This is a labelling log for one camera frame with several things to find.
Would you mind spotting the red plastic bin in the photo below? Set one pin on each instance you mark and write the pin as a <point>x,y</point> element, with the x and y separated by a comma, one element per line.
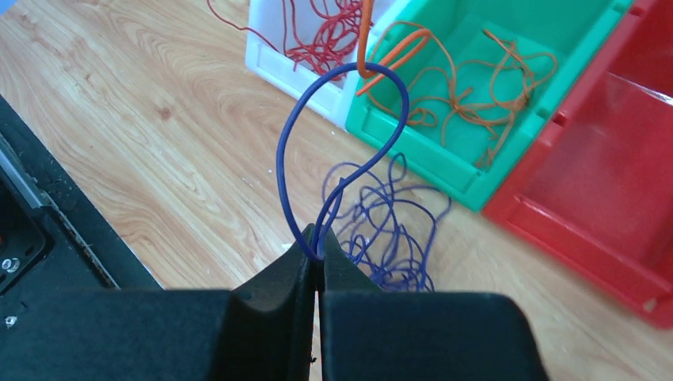
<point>594,190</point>

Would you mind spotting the clear plastic bin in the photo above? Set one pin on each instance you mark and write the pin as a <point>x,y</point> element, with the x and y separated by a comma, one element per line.
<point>296,41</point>

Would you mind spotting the green plastic bin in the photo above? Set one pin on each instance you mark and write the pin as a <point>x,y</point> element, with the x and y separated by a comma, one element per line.
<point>484,80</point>

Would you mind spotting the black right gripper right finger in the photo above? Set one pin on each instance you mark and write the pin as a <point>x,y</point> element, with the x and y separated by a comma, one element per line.
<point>371,334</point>

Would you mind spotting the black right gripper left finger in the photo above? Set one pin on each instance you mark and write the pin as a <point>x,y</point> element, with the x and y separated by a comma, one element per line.
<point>262,330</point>

